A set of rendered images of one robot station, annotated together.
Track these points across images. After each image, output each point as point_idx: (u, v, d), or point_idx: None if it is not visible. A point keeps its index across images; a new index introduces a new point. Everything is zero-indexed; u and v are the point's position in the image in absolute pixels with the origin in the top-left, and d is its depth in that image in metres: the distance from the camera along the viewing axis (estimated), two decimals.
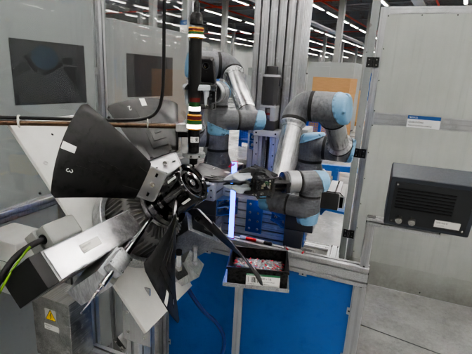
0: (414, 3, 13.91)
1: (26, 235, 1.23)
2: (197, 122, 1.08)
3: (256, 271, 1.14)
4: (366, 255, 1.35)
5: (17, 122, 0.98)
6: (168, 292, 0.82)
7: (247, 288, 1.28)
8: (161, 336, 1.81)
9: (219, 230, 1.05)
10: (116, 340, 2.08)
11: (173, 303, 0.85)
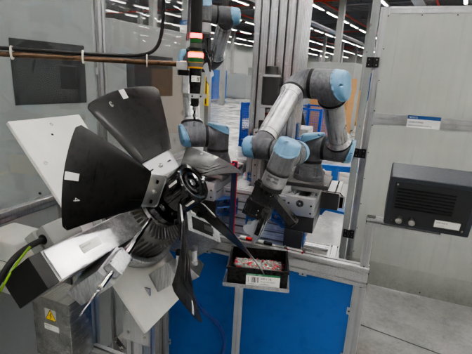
0: (414, 3, 13.91)
1: (26, 235, 1.23)
2: (199, 60, 1.04)
3: (192, 308, 0.84)
4: (366, 255, 1.35)
5: (10, 53, 0.93)
6: (79, 178, 0.80)
7: (247, 288, 1.28)
8: (161, 336, 1.81)
9: (182, 228, 0.93)
10: (116, 340, 2.08)
11: (75, 201, 0.79)
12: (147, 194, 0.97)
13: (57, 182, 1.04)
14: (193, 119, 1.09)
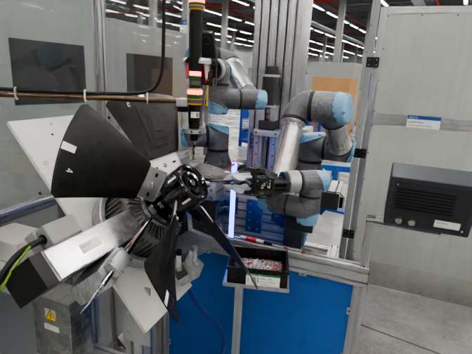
0: (414, 3, 13.91)
1: (26, 235, 1.23)
2: (198, 97, 1.06)
3: (165, 298, 0.80)
4: (366, 255, 1.35)
5: (14, 94, 0.96)
6: (75, 151, 0.83)
7: (247, 288, 1.28)
8: (161, 336, 1.81)
9: (171, 220, 0.92)
10: (116, 340, 2.08)
11: (68, 172, 0.82)
12: (145, 185, 0.98)
13: None
14: (192, 152, 1.12)
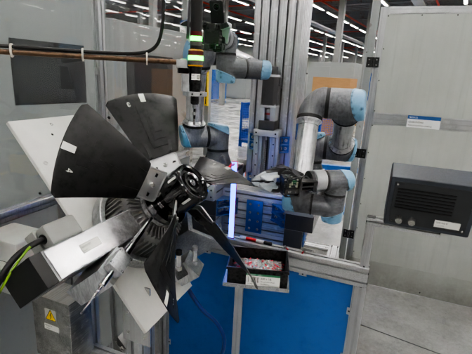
0: (414, 3, 13.91)
1: (26, 235, 1.23)
2: (199, 57, 1.03)
3: (165, 298, 0.80)
4: (366, 255, 1.35)
5: (9, 50, 0.93)
6: (75, 151, 0.83)
7: (247, 288, 1.28)
8: (161, 336, 1.81)
9: (171, 220, 0.92)
10: (116, 340, 2.08)
11: (68, 172, 0.82)
12: (145, 185, 0.98)
13: None
14: (193, 116, 1.10)
